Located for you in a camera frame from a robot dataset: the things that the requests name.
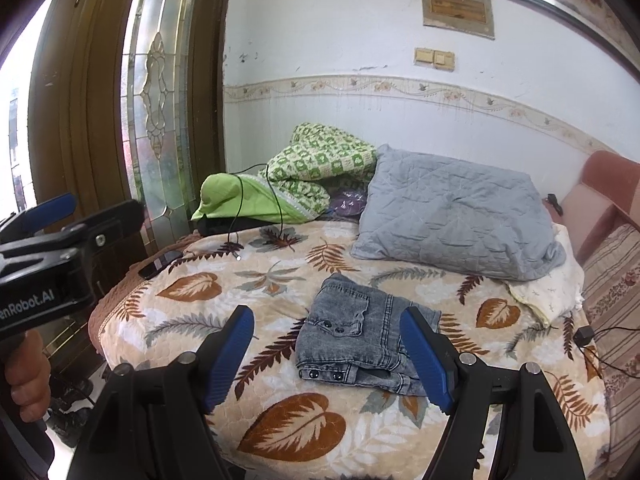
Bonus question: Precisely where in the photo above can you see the black power adapter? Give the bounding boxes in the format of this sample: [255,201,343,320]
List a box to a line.
[573,325,596,348]

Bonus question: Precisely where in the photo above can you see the stained glass wooden door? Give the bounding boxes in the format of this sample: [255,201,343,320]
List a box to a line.
[1,0,229,255]

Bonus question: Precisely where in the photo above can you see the beige wall switches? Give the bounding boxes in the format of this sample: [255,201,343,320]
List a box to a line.
[414,48,456,72]

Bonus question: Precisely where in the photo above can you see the purple cloth behind pillow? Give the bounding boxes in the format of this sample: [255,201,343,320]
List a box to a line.
[328,188,368,219]

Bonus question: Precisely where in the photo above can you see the leaf pattern bed blanket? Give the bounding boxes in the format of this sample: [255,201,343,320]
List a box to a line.
[89,221,611,479]

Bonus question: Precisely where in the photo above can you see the grey acid-wash denim pants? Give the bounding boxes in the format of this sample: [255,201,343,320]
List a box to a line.
[295,273,442,396]

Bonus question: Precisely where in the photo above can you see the black cable on quilt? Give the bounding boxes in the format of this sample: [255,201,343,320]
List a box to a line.
[226,161,286,246]

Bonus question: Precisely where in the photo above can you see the grey quilted pillow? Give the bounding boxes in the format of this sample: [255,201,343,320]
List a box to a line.
[352,145,566,282]

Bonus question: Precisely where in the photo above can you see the green patterned quilt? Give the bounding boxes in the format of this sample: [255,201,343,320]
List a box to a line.
[192,122,378,224]

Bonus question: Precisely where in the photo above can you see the striped floral sofa cushion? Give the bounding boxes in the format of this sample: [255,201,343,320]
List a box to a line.
[584,224,639,479]

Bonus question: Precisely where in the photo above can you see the small black object on sofa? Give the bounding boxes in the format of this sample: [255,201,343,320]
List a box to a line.
[547,194,564,217]

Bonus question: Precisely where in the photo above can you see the beige wall panel box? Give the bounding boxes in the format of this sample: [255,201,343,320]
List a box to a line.
[422,0,495,40]

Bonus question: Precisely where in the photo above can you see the black phone on bed edge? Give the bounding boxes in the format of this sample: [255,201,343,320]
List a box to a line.
[138,250,183,281]

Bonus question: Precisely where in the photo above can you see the person's left hand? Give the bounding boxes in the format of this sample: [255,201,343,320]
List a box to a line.
[4,330,51,422]

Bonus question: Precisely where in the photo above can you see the cream white folded cloth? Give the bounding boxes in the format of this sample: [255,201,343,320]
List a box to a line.
[506,223,585,327]

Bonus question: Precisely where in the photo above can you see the black adapter cable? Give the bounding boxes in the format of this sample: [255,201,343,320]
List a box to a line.
[581,326,640,380]

